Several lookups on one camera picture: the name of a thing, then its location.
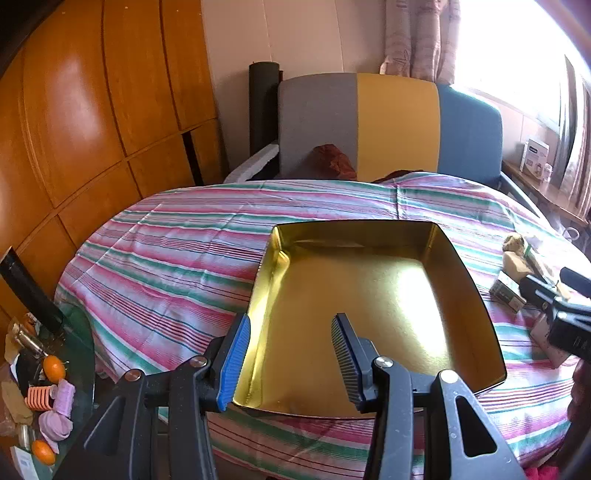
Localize wooden wardrobe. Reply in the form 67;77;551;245
0;0;227;352

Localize white cardboard box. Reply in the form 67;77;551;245
530;314;573;370

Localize grey yellow blue chair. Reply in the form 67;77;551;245
224;71;541;217

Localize green white packet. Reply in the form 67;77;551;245
524;244;549;278

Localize round glass table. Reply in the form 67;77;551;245
0;300;96;480

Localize striped tablecloth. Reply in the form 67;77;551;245
54;179;591;478

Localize yellow sponge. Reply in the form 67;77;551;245
502;251;533;278

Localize wooden side table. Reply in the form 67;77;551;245
501;159;591;232

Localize patterned curtain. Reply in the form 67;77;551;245
381;0;462;84

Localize black flat bar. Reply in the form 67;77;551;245
0;248;66;334

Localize gold tin box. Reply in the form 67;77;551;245
231;220;507;421

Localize black roll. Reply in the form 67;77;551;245
249;61;281;160

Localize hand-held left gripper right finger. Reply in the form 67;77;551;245
331;313;528;480

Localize peach ribbed holder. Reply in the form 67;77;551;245
25;385;59;409

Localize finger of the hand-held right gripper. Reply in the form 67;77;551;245
519;273;561;319
560;267;591;298

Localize dark red cloth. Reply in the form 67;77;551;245
308;144;358;180

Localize metal cylinder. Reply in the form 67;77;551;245
8;323;48;359

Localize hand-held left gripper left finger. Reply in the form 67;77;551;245
54;313;252;480

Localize white labelled box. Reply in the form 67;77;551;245
519;137;550;174

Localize stack of leaning boards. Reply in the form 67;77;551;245
553;54;591;214

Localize orange fruit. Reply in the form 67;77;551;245
30;439;57;465
43;354;66;384

